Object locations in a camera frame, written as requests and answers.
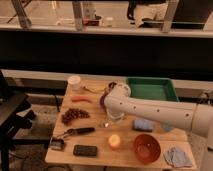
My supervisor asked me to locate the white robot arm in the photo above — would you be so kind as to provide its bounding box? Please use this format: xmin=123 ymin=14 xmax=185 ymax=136
xmin=104 ymin=83 xmax=213 ymax=171

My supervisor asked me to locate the purple bowl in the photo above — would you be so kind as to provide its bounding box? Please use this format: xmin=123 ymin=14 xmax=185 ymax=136
xmin=99 ymin=92 xmax=108 ymax=110

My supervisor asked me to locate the red bowl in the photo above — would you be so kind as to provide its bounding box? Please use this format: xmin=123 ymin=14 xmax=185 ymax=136
xmin=133 ymin=134 xmax=161 ymax=165

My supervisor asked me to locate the blue sponge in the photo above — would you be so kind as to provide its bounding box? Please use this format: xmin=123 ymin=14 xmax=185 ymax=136
xmin=133 ymin=119 xmax=154 ymax=132

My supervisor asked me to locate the yellow apple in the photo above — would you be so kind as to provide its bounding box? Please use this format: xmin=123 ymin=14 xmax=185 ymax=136
xmin=108 ymin=134 xmax=121 ymax=150

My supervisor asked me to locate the small metal cup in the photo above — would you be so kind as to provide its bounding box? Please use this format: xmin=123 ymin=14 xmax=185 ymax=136
xmin=107 ymin=82 xmax=117 ymax=92

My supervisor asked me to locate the banana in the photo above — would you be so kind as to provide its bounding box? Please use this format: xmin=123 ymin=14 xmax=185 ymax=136
xmin=82 ymin=86 xmax=104 ymax=94

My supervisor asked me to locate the wooden table board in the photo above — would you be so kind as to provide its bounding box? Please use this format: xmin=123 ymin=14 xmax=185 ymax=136
xmin=45 ymin=85 xmax=197 ymax=171

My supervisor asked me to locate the green plastic tray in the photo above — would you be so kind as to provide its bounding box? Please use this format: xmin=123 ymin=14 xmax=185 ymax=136
xmin=126 ymin=77 xmax=179 ymax=102

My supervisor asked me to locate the bunch of dark grapes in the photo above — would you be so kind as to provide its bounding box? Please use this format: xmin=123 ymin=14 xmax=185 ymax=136
xmin=61 ymin=108 xmax=90 ymax=125

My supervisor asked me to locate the black rectangular case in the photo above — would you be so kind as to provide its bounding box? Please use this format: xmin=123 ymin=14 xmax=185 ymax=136
xmin=73 ymin=145 xmax=97 ymax=157

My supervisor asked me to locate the white plastic cup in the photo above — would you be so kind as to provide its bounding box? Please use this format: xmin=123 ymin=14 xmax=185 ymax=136
xmin=68 ymin=75 xmax=81 ymax=91

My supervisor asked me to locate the small blue yellow object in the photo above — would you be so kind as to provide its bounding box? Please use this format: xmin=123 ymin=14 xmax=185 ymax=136
xmin=162 ymin=124 xmax=174 ymax=132

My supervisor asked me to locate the light blue cloth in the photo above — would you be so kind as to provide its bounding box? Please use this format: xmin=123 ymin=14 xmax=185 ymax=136
xmin=163 ymin=146 xmax=192 ymax=168

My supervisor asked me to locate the black chair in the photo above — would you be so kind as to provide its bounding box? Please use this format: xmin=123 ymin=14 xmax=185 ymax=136
xmin=0 ymin=71 xmax=36 ymax=171

